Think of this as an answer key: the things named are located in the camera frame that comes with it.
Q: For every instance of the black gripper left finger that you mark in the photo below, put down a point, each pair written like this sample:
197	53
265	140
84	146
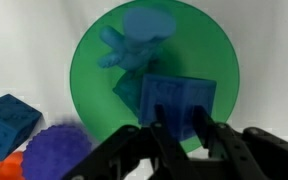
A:
121	153

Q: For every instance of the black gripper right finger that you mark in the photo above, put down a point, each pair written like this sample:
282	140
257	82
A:
253	154

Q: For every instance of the square blue block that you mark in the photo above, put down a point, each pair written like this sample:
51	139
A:
178	96

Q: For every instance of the dark teal block in bowl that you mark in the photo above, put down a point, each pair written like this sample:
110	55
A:
128	89

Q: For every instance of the purple round gear block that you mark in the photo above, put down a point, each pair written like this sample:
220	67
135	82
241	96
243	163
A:
51	153

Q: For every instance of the green translucent bowl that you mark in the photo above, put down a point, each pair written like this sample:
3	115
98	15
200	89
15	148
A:
199	49

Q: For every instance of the orange toy block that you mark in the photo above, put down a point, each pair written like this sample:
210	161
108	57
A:
10	168

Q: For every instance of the dark blue cube block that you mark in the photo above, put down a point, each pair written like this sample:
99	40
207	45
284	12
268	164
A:
17	121

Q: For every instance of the light blue toy figure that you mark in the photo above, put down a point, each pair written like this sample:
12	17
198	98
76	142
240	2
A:
144	29

